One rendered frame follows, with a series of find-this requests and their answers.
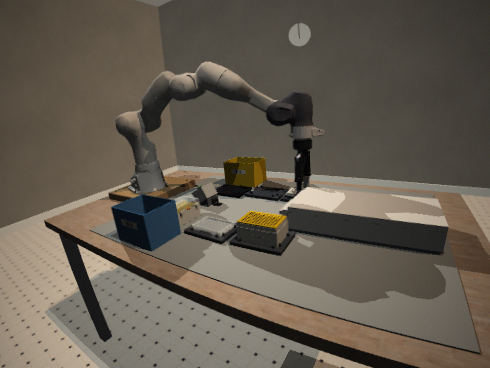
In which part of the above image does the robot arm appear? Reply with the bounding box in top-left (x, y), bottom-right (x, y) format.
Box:
top-left (116, 62), bottom-right (325, 194)

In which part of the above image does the grey bench mat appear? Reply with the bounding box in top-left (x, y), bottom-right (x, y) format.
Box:
top-left (90, 194), bottom-right (480, 354)

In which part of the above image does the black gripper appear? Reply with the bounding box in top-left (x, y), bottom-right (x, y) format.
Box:
top-left (293, 139), bottom-right (312, 195)

